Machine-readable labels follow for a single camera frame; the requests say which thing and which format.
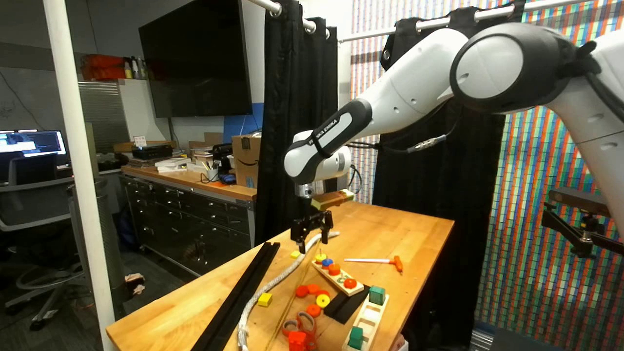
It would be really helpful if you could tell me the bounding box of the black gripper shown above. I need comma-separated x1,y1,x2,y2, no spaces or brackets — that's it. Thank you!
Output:
291,211,334,254

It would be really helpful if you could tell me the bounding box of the round orange block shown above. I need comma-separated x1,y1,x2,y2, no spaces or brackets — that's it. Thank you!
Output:
295,286,311,299

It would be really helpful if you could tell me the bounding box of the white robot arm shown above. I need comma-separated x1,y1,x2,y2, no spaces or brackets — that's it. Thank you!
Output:
284,24,624,229

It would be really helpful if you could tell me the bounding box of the black block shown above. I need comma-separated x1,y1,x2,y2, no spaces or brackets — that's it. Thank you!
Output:
325,291,368,325

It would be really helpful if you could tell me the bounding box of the green square block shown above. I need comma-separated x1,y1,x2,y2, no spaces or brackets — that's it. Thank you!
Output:
369,288,387,307
348,327,364,350

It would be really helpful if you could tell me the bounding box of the wooden peg board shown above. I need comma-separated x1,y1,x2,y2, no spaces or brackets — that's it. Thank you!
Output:
313,258,366,297

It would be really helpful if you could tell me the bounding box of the yellow lego brick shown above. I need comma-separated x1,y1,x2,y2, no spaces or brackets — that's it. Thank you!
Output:
258,293,274,309

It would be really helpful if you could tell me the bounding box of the cream wooden sorting tray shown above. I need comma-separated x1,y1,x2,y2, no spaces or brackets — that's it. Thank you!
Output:
342,295,391,351

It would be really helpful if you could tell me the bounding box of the cardboard box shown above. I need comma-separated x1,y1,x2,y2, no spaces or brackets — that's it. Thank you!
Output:
233,135,262,188

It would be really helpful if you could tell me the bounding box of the black drawer cabinet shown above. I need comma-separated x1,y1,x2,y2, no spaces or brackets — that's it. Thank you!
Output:
122,167,256,276

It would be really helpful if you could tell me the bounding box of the black curtain right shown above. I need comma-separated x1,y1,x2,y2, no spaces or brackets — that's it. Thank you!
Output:
373,102,506,351

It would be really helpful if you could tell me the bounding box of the black curtain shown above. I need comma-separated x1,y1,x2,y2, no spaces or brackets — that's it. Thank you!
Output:
373,102,506,351
256,0,338,243

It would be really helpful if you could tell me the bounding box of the black curtain left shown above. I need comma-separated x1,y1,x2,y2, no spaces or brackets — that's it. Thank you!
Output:
256,0,338,243

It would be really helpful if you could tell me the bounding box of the computer monitor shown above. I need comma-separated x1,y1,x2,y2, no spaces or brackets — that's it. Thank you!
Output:
0,132,67,159

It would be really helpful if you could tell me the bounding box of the white vertical pole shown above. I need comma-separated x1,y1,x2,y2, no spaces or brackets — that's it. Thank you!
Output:
44,0,116,351

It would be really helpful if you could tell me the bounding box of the white flexible cable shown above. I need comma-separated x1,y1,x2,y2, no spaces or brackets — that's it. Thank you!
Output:
235,231,342,351

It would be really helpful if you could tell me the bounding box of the yellow ring block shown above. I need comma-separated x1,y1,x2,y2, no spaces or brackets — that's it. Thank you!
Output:
317,295,332,309

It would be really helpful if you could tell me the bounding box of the orange handled hex key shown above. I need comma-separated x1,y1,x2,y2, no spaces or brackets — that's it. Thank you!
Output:
344,256,405,274

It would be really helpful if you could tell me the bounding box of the black rail bar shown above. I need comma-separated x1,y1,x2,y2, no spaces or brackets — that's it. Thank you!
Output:
192,243,280,351

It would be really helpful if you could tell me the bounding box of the black wall monitor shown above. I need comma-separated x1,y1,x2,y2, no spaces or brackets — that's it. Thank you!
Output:
139,0,252,118

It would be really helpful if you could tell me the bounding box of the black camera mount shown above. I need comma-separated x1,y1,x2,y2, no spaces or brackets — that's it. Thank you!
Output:
543,188,624,260

